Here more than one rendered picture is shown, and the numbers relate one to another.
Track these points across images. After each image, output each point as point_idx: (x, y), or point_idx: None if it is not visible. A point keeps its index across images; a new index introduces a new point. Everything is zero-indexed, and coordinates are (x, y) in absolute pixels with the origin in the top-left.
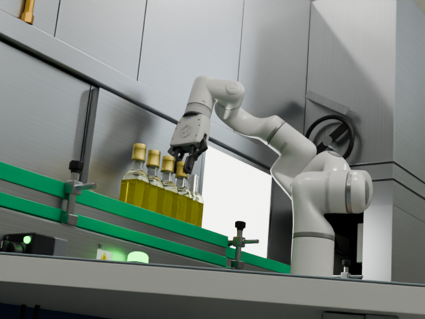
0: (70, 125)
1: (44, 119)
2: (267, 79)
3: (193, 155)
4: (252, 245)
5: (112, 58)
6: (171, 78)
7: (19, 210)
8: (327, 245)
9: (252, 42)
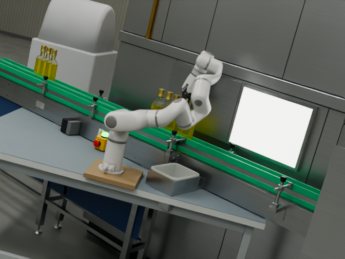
0: (165, 78)
1: (154, 76)
2: (332, 34)
3: (182, 94)
4: (281, 154)
5: (190, 44)
6: (229, 48)
7: (80, 111)
8: (108, 143)
9: (317, 8)
